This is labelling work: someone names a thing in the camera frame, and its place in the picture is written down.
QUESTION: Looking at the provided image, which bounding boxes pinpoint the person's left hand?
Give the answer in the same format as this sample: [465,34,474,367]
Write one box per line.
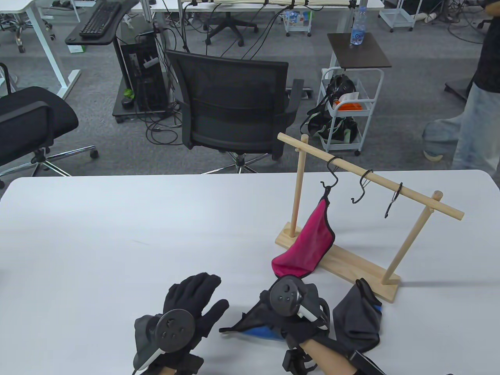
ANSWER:
[150,273,230,375]

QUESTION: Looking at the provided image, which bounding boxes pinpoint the person's right hand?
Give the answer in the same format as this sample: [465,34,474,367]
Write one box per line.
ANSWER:
[260,289,332,348]

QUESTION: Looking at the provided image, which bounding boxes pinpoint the blue hand towel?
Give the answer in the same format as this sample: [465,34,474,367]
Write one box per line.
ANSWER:
[219,295,291,343]

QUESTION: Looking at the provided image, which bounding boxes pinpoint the grey hand towel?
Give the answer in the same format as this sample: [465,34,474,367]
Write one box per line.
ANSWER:
[333,278,382,352]

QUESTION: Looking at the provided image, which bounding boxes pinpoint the pink hand towel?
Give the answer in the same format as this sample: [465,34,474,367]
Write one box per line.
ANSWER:
[271,195,336,279]

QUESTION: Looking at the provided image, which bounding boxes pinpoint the black s-hook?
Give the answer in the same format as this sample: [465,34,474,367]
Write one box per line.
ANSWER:
[385,182,403,218]
[320,156,343,196]
[351,170,373,204]

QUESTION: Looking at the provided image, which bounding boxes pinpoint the person's right forearm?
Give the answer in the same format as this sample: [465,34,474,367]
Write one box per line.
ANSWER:
[303,338,358,375]

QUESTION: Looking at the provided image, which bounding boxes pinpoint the wooden hanging rack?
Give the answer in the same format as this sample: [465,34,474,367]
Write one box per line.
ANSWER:
[275,132,465,304]

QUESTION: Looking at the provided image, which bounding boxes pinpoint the black mesh office chair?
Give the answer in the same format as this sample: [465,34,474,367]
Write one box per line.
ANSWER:
[166,50,304,175]

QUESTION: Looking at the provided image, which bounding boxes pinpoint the black computer tower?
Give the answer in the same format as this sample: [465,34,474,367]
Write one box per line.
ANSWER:
[112,29,169,123]

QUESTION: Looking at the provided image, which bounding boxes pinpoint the orange item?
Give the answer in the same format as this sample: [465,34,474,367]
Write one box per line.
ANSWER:
[334,100,366,112]

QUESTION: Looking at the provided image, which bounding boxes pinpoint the white rolling cart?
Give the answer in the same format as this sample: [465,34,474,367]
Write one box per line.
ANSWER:
[320,67,385,157]

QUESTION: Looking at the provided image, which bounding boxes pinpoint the black padded office chair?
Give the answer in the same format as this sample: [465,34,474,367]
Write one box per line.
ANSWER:
[0,62,99,189]

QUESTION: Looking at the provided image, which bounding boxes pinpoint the black bag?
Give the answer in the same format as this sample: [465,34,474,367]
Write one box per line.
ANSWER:
[300,74,359,143]

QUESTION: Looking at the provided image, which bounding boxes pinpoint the black chair base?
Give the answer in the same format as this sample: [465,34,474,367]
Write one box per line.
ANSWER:
[205,12,259,47]

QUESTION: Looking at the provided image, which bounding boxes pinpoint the brown side table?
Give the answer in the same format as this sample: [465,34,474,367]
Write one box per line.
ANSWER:
[327,33,392,70]

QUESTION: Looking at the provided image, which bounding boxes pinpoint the black keyboard desk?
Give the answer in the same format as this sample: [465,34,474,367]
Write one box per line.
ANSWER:
[65,0,142,46]

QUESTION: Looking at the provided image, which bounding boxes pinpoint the black keyboard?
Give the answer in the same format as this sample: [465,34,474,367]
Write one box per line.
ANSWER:
[79,1,121,38]

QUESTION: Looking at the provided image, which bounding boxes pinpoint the white standing desk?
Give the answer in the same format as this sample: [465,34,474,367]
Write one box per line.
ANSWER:
[0,0,81,99]

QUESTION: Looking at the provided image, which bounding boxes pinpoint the small white storage cart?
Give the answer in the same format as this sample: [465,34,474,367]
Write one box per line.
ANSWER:
[284,9,313,38]

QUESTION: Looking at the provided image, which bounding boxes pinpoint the long white desk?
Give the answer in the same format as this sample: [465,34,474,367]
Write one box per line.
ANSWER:
[150,0,385,13]

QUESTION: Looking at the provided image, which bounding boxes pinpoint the black floor stand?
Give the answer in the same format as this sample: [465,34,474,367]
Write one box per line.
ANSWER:
[445,77,475,103]

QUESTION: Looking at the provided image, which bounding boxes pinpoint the clear water bottle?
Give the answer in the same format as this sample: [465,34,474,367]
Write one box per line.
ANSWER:
[350,0,368,46]

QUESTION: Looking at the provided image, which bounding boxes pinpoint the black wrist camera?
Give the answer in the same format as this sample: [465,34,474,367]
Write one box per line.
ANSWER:
[354,350,392,375]

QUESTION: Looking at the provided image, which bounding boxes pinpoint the black floor cables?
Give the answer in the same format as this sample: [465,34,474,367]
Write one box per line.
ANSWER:
[145,111,184,146]

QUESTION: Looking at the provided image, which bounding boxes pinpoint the white wire cart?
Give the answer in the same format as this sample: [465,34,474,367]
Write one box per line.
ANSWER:
[379,0,415,32]

